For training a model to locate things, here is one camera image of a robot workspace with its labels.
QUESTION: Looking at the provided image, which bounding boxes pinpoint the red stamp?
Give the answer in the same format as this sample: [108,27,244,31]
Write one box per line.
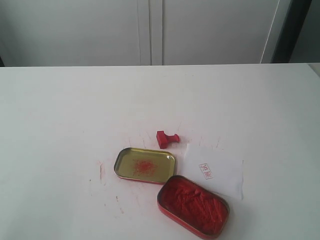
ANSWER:
[156,131,180,149]

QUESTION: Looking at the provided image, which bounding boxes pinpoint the red ink pad tin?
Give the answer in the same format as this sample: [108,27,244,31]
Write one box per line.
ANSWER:
[157,175,230,240]

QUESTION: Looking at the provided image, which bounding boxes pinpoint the gold tin lid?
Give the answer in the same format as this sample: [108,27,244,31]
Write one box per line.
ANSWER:
[114,147,176,185]

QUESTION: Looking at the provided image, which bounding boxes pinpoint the white paper sheet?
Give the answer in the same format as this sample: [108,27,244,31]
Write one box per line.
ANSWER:
[179,143,244,200]

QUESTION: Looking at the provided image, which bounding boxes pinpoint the white cabinet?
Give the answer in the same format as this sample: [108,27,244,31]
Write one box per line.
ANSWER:
[0,0,279,67]

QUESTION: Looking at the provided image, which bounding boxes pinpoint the black vertical post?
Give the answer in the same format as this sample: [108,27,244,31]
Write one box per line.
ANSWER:
[271,0,312,64]

